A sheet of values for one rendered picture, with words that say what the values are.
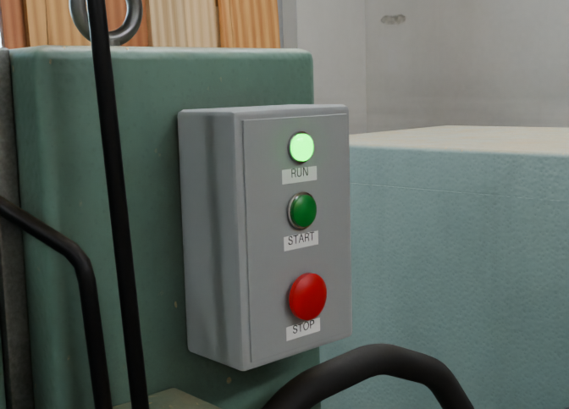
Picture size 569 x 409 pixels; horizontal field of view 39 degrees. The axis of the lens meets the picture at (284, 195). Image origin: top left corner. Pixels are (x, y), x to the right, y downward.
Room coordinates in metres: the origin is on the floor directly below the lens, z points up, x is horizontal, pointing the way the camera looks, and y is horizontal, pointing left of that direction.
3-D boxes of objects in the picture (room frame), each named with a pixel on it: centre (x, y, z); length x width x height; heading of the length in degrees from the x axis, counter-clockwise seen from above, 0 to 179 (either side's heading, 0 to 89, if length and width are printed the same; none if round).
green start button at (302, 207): (0.50, -0.01, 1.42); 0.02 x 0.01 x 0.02; 132
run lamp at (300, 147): (0.50, -0.01, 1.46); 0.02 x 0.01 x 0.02; 132
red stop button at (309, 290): (0.50, -0.01, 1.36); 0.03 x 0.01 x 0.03; 132
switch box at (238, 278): (0.53, 0.01, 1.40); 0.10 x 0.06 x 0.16; 132
